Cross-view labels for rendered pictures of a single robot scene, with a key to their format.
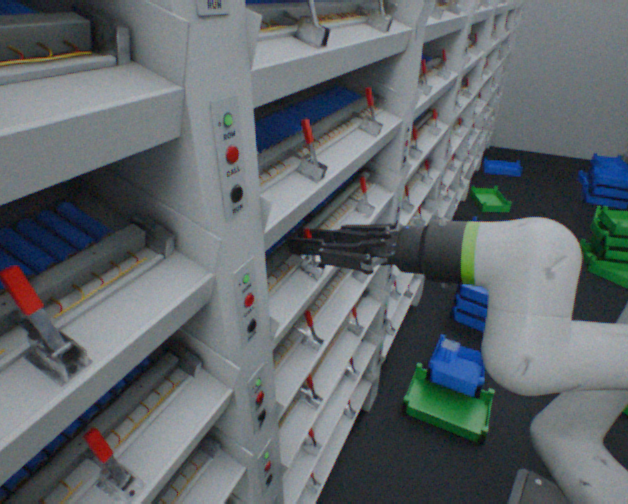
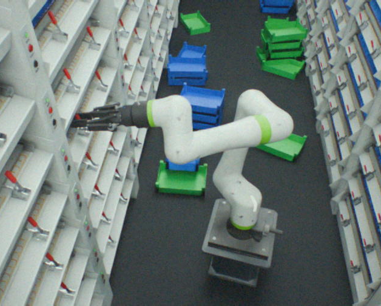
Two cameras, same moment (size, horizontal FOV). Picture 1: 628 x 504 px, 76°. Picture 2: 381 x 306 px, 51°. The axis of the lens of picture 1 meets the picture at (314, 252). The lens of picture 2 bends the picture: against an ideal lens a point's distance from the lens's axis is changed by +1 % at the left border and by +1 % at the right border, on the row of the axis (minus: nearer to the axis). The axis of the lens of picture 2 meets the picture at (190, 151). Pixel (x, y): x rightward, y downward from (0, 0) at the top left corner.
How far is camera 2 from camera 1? 0.76 m
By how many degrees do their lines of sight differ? 21
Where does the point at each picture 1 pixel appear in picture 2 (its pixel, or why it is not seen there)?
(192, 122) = (39, 108)
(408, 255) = (127, 120)
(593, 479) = (235, 190)
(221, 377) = (61, 191)
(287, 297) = (76, 150)
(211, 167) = (45, 118)
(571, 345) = (193, 142)
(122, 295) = (26, 170)
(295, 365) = (87, 180)
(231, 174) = (51, 116)
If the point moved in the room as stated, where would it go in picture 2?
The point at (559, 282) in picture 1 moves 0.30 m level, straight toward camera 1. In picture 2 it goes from (182, 121) to (152, 190)
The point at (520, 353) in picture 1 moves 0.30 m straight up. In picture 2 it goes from (175, 150) to (173, 74)
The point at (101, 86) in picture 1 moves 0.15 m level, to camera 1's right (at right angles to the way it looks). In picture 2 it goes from (15, 112) to (79, 98)
